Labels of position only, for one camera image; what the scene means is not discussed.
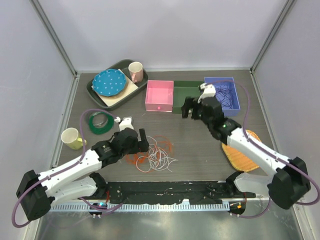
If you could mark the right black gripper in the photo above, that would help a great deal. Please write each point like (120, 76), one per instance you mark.
(188, 104)

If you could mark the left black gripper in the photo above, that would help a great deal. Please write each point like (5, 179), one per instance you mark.
(140, 146)

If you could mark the green plastic box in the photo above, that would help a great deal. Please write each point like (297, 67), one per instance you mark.
(183, 89)

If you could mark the pink plastic box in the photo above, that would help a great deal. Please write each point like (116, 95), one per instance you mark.
(159, 96)

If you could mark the blue plastic box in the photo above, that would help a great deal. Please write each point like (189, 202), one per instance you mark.
(226, 94)

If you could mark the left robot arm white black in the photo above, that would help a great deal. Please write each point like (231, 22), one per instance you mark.
(38, 192)

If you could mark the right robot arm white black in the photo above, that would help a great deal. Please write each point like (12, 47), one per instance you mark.
(286, 180)

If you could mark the green tape roll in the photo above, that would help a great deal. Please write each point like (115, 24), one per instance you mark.
(102, 128)

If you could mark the beige square board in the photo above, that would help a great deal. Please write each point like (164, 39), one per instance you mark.
(129, 88)

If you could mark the pink mug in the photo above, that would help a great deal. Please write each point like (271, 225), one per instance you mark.
(136, 71)

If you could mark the orange woven mat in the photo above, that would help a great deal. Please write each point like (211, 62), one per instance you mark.
(238, 160)

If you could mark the blue dotted plate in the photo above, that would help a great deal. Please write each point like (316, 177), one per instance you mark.
(109, 83)

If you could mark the yellow mug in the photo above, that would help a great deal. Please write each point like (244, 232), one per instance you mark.
(72, 138)

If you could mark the dark green serving tray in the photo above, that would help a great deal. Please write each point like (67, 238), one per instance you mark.
(122, 65)

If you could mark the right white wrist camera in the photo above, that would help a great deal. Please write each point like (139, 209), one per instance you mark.
(207, 90)

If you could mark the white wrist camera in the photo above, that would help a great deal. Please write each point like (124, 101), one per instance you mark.
(123, 123)
(207, 90)

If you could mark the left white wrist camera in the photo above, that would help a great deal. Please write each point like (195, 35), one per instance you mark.
(123, 123)

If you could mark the white slotted cable duct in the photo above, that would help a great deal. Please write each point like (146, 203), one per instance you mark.
(185, 206)

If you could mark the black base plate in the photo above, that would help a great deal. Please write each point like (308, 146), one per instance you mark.
(169, 192)

